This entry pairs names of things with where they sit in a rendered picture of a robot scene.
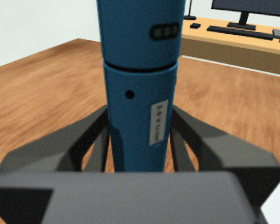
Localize blue electric screwdriver barrel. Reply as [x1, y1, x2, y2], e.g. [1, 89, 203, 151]
[96, 0, 186, 172]

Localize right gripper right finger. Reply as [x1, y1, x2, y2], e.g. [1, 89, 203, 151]
[169, 105, 280, 208]

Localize white rimmed tray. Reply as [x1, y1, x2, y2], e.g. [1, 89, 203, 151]
[261, 185, 280, 224]

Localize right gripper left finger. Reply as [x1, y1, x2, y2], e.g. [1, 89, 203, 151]
[0, 104, 110, 172]

